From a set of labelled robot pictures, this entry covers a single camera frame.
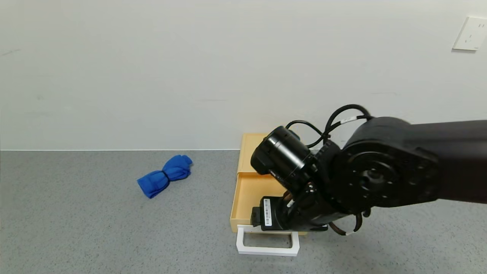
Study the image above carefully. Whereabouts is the black cable with white tag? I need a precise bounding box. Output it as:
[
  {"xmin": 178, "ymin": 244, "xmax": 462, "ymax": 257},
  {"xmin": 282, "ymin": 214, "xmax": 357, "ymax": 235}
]
[{"xmin": 306, "ymin": 104, "xmax": 373, "ymax": 149}]

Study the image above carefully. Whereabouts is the white wall socket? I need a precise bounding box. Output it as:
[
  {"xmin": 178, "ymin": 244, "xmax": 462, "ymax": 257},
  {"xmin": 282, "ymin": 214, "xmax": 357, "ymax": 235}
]
[{"xmin": 452, "ymin": 16, "xmax": 487, "ymax": 51}]

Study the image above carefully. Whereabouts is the yellow drawer with white handle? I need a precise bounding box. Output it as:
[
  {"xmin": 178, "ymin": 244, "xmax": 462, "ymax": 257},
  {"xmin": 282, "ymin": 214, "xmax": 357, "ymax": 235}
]
[{"xmin": 230, "ymin": 173, "xmax": 309, "ymax": 256}]

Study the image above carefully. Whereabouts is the brown looped wrist cable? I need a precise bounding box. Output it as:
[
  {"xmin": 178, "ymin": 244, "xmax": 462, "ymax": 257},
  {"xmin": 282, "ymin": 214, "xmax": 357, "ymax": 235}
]
[{"xmin": 328, "ymin": 212, "xmax": 371, "ymax": 236}]

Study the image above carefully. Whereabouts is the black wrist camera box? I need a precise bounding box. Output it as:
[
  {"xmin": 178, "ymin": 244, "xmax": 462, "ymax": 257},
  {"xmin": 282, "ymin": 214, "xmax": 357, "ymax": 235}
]
[{"xmin": 250, "ymin": 196, "xmax": 284, "ymax": 232}]

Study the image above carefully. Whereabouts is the rolled blue cloth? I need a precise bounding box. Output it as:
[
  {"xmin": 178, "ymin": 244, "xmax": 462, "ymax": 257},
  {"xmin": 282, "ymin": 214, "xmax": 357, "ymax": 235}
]
[{"xmin": 137, "ymin": 154, "xmax": 193, "ymax": 199}]

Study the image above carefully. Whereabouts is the thin black cable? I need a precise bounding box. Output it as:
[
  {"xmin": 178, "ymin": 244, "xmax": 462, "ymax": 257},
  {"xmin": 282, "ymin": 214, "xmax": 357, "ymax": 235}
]
[{"xmin": 285, "ymin": 120, "xmax": 328, "ymax": 142}]

